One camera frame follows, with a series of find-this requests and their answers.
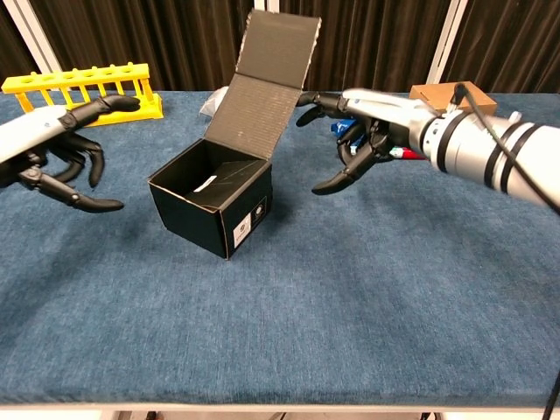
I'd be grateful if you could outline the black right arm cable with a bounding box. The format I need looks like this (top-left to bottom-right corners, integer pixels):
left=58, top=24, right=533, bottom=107
left=450, top=82, right=560, bottom=420

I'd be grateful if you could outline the dark brown curtain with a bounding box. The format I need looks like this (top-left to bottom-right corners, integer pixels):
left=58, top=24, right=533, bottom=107
left=0, top=0, right=560, bottom=95

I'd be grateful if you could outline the brown cardboard block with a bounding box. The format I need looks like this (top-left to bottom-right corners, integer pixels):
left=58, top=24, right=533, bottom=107
left=409, top=80, right=498, bottom=117

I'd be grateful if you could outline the blue fabric table mat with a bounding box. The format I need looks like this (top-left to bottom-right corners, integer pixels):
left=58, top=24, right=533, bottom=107
left=0, top=90, right=560, bottom=406

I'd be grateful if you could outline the white plastic bag packet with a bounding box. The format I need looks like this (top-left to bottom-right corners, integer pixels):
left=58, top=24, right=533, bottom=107
left=199, top=86, right=231, bottom=117

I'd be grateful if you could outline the yellow test tube rack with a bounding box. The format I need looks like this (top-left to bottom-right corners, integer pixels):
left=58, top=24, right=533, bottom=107
left=0, top=62, right=165, bottom=128

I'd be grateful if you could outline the black white robot left hand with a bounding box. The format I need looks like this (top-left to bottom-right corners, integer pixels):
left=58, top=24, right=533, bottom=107
left=0, top=94, right=142, bottom=214

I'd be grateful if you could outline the black cardboard folding box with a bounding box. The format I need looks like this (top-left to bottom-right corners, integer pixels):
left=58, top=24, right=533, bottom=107
left=147, top=9, right=323, bottom=261

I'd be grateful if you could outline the white marker red cap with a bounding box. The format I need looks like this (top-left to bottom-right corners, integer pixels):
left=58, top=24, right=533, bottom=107
left=388, top=146, right=430, bottom=162

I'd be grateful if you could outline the black silver robot right hand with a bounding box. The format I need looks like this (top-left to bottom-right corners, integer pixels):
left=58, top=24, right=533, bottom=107
left=295, top=88, right=438, bottom=196

